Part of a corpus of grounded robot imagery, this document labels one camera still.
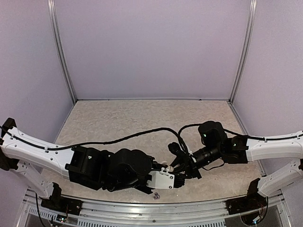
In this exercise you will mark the right aluminium frame post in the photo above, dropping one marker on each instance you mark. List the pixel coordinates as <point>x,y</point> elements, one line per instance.
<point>244,51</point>

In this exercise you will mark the purple earbud lower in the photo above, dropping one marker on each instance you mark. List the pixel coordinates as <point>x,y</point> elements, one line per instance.
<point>156,196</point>

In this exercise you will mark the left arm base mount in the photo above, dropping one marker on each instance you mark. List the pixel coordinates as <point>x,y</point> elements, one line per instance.
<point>60,203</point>

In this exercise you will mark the aluminium frame post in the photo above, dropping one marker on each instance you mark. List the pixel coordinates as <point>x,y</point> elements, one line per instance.
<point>244,51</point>
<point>60,51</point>

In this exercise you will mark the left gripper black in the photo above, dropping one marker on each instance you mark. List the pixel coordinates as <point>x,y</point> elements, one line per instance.
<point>141,185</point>

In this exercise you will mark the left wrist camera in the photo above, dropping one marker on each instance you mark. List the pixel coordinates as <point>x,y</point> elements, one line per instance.
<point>164,180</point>

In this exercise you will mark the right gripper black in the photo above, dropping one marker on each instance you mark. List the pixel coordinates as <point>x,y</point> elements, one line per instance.
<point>190,169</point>

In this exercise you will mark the front aluminium rail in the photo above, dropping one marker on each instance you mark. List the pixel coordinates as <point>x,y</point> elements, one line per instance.
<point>97,213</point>

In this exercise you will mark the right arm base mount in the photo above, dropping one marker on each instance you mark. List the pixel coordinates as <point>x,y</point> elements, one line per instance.
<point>251,201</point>

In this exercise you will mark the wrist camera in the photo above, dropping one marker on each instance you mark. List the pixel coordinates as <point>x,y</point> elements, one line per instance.
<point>164,180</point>
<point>181,156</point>

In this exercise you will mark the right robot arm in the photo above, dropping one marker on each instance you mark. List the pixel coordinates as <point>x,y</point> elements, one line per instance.
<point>242,149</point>

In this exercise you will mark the left aluminium frame post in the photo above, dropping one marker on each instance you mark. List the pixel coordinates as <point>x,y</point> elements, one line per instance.
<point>60,51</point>

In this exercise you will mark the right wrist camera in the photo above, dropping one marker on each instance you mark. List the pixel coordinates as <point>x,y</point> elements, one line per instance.
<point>181,156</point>

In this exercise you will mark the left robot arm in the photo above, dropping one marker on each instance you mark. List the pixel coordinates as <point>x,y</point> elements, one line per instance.
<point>89,167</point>

